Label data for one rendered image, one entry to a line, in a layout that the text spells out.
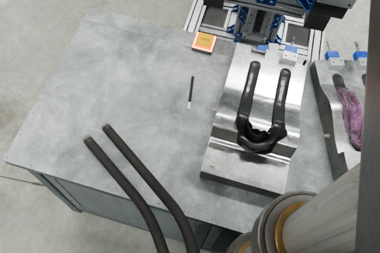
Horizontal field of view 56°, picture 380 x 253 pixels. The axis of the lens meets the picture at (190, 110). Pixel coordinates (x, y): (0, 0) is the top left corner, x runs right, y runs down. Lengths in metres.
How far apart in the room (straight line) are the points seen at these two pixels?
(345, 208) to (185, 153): 0.97
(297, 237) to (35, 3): 2.67
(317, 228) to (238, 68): 1.02
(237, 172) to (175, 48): 0.56
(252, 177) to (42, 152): 0.68
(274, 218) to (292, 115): 0.83
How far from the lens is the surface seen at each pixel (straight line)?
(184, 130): 1.23
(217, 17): 2.34
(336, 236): 0.27
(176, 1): 2.71
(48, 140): 1.28
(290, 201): 0.40
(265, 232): 0.39
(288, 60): 1.30
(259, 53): 1.35
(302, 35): 2.36
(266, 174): 1.14
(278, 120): 1.16
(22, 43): 2.65
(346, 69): 1.43
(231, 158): 1.14
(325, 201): 0.28
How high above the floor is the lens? 1.91
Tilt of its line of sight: 62 degrees down
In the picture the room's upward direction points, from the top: 4 degrees clockwise
